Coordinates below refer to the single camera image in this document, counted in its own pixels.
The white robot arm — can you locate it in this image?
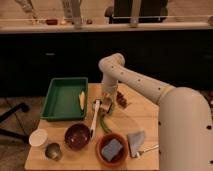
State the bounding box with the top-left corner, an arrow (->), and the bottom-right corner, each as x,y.
99,53 -> 213,171

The small metal cup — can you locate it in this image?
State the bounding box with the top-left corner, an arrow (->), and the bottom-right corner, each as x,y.
45,143 -> 62,161

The white plastic cup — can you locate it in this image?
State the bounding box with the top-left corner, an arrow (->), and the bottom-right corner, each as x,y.
29,129 -> 48,148

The brown pine cone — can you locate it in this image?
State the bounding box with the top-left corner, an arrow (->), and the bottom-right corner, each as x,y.
116,92 -> 127,108

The green bean stalk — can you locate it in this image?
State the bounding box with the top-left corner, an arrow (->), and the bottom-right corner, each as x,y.
99,107 -> 113,134

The green plastic tray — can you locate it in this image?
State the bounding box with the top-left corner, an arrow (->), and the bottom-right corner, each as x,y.
41,77 -> 88,121

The dark brown bowl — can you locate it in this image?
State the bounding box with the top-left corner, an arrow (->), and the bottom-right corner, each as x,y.
64,123 -> 90,151

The blue-grey sponge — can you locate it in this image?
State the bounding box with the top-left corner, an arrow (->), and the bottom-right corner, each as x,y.
101,139 -> 123,162

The terracotta orange bowl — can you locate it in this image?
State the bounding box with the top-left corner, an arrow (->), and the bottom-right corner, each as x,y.
96,133 -> 128,168

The black office chair base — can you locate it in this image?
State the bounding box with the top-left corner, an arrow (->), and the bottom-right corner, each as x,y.
0,103 -> 29,144

